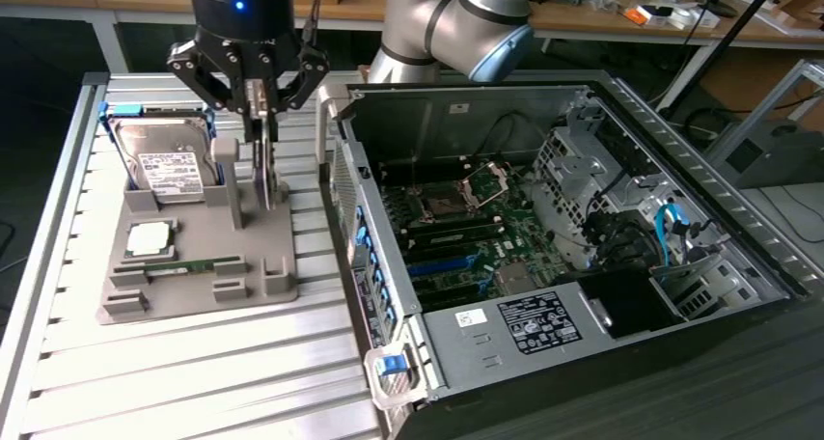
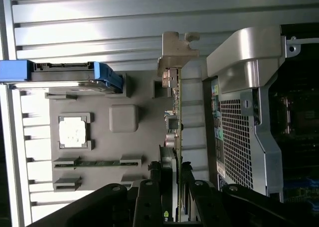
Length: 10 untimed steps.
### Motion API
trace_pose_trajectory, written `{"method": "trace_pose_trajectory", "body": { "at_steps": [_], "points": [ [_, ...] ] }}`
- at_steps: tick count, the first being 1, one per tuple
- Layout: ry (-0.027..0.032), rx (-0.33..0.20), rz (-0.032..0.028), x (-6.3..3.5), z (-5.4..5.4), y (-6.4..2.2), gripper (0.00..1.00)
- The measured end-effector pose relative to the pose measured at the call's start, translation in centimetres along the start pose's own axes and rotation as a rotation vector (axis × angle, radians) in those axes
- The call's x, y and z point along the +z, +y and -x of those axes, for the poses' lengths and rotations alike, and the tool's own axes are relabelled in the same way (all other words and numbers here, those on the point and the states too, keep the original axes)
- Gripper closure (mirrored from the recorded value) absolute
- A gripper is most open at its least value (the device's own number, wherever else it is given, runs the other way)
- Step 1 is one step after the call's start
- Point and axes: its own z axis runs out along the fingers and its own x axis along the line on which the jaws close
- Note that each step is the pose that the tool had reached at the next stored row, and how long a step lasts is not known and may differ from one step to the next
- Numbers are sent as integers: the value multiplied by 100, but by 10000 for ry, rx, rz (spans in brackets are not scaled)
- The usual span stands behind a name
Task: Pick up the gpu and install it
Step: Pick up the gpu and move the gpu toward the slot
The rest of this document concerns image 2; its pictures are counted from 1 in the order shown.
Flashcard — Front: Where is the green RAM stick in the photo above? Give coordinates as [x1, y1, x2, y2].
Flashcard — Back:
[55, 159, 139, 167]

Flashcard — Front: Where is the grey parts rack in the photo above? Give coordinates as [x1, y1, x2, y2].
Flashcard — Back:
[44, 71, 180, 196]

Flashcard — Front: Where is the silver CPU chip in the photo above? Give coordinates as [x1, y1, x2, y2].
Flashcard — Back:
[59, 116, 88, 148]

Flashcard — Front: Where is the open PC case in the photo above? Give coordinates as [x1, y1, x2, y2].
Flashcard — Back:
[202, 25, 319, 209]

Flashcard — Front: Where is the hard disk with blue bracket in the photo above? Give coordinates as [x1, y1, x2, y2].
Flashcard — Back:
[0, 59, 124, 96]

